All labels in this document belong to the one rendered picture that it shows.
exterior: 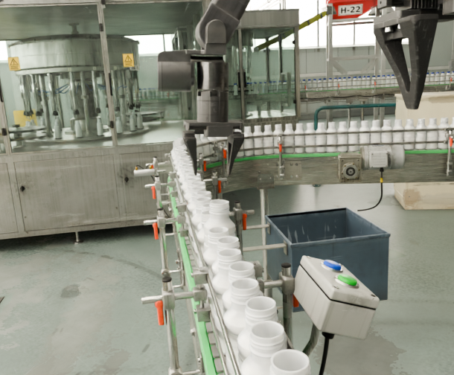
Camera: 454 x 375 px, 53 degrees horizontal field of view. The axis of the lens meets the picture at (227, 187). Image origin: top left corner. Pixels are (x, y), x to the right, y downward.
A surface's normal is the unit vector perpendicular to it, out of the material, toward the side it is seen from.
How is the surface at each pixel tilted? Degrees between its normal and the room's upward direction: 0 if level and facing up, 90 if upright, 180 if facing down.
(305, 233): 90
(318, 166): 90
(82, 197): 90
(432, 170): 90
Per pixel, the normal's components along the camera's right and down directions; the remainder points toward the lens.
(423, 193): -0.15, 0.23
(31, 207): 0.17, 0.22
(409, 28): -0.90, 0.43
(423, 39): 0.18, 0.55
